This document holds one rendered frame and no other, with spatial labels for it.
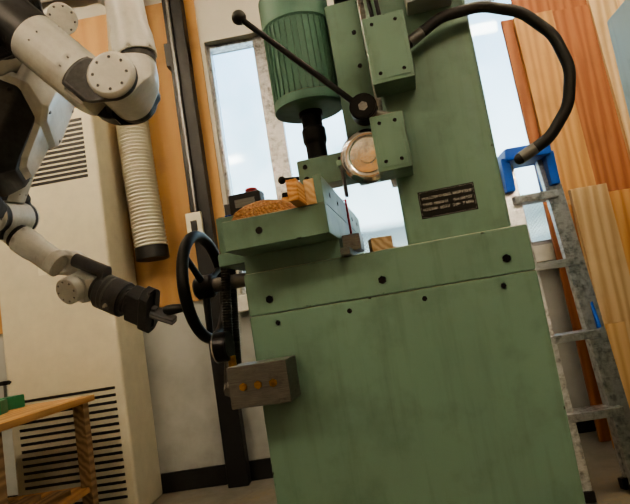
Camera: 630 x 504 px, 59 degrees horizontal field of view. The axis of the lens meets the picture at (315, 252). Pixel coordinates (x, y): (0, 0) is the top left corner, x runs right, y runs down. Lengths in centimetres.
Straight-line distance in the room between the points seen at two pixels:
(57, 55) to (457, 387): 92
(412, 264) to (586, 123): 184
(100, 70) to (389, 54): 59
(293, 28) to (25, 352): 189
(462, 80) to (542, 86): 152
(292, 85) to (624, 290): 166
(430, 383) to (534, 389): 19
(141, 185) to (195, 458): 130
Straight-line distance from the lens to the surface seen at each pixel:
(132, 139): 280
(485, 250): 112
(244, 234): 109
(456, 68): 133
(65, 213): 272
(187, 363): 278
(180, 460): 286
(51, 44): 107
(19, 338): 278
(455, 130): 128
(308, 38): 143
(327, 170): 136
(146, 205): 270
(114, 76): 98
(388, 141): 118
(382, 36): 127
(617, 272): 255
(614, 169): 282
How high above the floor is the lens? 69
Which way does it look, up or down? 7 degrees up
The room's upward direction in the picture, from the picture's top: 9 degrees counter-clockwise
